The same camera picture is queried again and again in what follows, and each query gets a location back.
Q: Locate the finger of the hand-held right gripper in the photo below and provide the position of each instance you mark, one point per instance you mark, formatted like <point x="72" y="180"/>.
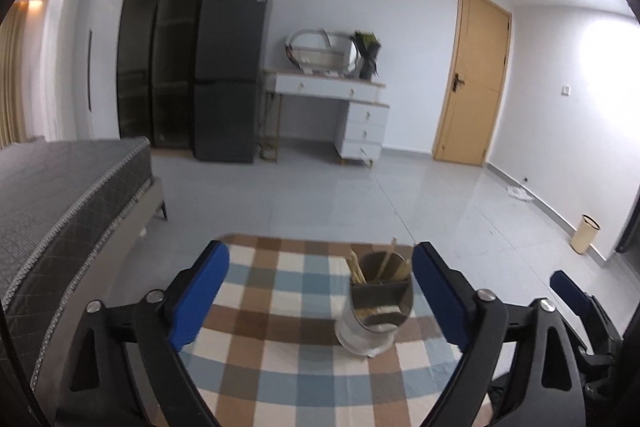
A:
<point x="572" y="294"/>

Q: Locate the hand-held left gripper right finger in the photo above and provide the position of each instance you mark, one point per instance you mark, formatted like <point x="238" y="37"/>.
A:
<point x="440" y="297"/>

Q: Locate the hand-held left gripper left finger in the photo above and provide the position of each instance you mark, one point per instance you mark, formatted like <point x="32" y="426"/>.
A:
<point x="202" y="292"/>

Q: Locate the metal utensil holder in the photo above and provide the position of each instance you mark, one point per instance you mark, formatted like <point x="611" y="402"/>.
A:
<point x="395" y="302"/>

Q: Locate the bunch of chopsticks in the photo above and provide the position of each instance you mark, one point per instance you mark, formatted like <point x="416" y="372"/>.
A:
<point x="387" y="257"/>

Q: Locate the beige waste bin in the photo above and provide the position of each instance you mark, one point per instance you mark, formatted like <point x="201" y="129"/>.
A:
<point x="586" y="234"/>

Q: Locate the black furniture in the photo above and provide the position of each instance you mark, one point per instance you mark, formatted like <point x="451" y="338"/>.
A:
<point x="630" y="222"/>

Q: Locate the checkered mat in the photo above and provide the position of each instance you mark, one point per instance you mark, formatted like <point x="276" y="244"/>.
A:
<point x="280" y="347"/>

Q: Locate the white crumpled bag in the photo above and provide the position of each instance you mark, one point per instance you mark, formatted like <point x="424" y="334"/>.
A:
<point x="519" y="193"/>

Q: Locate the white dressing table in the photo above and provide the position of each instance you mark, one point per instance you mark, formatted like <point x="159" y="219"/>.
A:
<point x="360" y="117"/>

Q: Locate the dark grey refrigerator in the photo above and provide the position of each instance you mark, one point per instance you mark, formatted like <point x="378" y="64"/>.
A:
<point x="230" y="72"/>

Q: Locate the wooden door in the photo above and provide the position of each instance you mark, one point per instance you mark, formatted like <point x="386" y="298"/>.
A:
<point x="472" y="77"/>

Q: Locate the potted green plant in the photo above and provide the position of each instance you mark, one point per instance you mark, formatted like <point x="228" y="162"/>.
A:
<point x="367" y="54"/>

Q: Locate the dark glass wardrobe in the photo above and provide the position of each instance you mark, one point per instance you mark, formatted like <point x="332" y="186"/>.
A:
<point x="160" y="32"/>

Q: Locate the oval mirror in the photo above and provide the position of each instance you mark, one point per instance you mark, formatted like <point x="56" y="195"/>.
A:
<point x="320" y="52"/>

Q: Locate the white wardrobe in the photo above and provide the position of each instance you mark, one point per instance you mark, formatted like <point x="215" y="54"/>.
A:
<point x="75" y="42"/>

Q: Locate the beige curtain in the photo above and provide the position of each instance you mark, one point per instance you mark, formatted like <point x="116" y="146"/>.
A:
<point x="17" y="77"/>

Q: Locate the white wall switch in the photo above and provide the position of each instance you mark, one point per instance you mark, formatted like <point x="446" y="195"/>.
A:
<point x="566" y="90"/>

